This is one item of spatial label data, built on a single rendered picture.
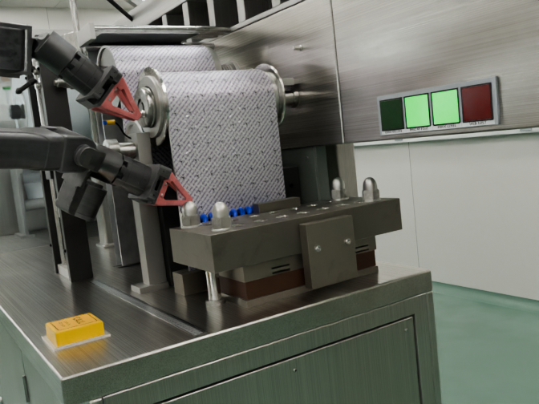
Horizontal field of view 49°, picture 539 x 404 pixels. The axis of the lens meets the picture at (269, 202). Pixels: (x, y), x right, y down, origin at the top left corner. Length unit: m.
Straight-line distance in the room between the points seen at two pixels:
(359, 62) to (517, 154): 2.70
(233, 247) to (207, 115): 0.30
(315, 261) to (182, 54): 0.63
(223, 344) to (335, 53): 0.61
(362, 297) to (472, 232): 3.07
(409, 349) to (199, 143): 0.53
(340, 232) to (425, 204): 3.28
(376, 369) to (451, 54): 0.54
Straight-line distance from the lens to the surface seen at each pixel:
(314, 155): 1.28
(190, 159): 1.11
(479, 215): 4.00
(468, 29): 0.98
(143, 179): 1.05
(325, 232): 1.00
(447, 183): 4.13
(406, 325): 1.10
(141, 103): 1.14
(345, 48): 1.18
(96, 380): 0.82
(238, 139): 1.16
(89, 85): 1.08
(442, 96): 1.00
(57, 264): 1.53
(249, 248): 0.95
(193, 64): 1.40
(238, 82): 1.18
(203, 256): 0.95
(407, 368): 1.13
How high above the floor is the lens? 1.16
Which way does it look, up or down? 6 degrees down
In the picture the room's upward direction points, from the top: 6 degrees counter-clockwise
